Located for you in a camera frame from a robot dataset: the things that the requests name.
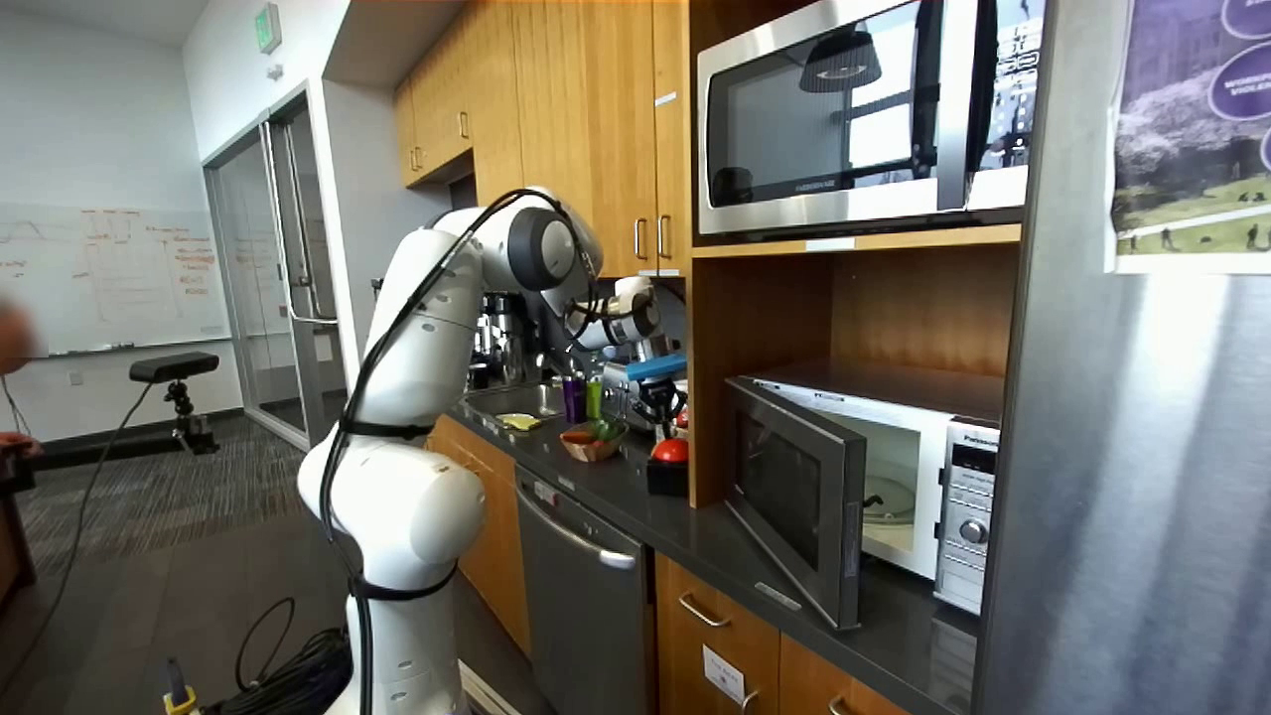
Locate upper stainless microwave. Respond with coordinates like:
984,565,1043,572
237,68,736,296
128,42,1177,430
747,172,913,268
694,0,1043,239

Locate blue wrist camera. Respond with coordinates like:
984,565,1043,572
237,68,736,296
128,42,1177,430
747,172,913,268
600,353,686,386

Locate upper wooden cabinets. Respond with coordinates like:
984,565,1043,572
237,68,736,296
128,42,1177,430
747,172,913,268
392,0,694,279

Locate purple tumbler cup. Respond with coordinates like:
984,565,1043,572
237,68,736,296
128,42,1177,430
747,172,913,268
565,377,588,426

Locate whiteboard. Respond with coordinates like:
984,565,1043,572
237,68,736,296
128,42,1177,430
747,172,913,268
0,202,225,353

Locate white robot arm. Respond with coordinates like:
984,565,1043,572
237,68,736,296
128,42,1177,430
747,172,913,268
296,186,654,715

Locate stainless dishwasher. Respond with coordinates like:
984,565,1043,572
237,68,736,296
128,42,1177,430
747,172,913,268
516,475,654,715

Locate wooden fruit bowl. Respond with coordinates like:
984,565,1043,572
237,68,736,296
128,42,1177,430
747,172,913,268
561,426,614,464

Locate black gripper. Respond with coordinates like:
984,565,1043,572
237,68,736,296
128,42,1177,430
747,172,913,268
641,380,686,434

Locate stainless refrigerator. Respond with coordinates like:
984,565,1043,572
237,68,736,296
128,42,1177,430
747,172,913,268
974,0,1271,715

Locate green cup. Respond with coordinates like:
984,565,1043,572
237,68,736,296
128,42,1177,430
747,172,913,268
585,377,602,421

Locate black stool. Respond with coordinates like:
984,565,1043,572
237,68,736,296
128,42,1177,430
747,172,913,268
111,348,217,456

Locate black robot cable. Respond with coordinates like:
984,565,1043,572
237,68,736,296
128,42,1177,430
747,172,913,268
229,182,588,715

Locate fridge poster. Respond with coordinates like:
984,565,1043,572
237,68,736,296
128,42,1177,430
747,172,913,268
1107,0,1271,274

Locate person in dark clothes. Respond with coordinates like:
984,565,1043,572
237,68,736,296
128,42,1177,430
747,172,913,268
0,296,41,603

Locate lower wooden cabinet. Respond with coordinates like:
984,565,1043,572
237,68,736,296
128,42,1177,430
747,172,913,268
654,556,908,715

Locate small countertop microwave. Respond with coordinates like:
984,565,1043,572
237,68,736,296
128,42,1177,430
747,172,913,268
727,368,1005,631

